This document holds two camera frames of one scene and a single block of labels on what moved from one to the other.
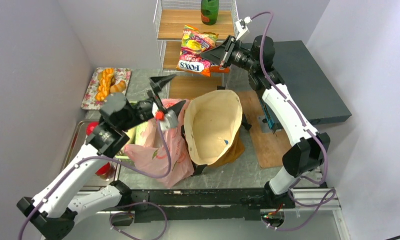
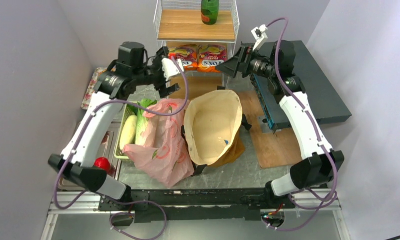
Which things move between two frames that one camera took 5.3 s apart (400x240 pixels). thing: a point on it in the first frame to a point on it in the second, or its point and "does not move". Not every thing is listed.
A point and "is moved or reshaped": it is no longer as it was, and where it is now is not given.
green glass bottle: [209, 11] does not move
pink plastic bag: [163, 154] does not move
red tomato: [90, 127] is moved or reshaped
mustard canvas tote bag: [213, 127] does not move
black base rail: [206, 204] does not move
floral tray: [89, 102] does not move
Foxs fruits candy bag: [193, 42] is moved or reshaped
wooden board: [269, 148] does not move
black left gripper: [157, 104] to [159, 74]
